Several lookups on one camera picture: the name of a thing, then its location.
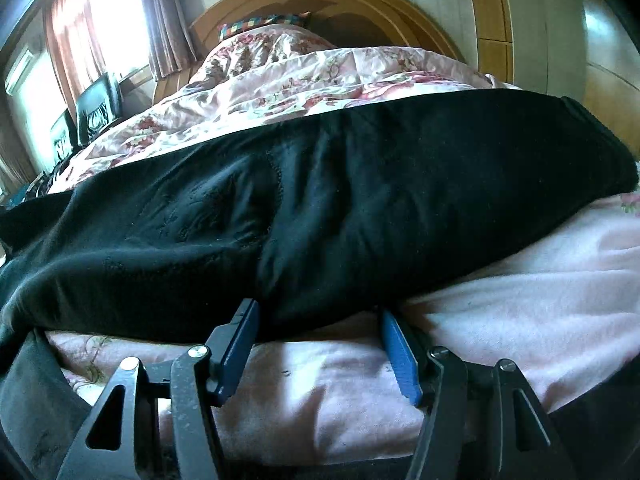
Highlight wooden arched headboard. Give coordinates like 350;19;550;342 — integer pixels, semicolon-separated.
152;0;481;106

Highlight white wall air conditioner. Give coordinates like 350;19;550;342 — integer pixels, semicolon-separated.
4;44;44;94

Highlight grey-purple curtain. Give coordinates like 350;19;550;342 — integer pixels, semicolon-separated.
135;0;199;79

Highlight small black office chair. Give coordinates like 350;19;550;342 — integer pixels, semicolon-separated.
49;109;79;162

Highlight black pants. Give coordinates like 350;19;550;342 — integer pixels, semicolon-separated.
0;89;640;467

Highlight wooden wall panel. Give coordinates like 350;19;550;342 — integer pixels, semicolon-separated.
465;0;516;87

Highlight multicoloured checked pillow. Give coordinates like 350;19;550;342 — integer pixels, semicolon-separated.
217;11;312;41

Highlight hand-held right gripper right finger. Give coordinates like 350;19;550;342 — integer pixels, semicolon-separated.
377;307;581;480

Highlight sheer pink curtain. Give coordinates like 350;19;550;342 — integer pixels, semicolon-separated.
42;0;108;98

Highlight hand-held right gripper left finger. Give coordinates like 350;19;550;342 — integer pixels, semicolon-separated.
55;297;263;480

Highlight large black office chair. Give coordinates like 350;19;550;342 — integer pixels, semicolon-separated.
75;72;124;147

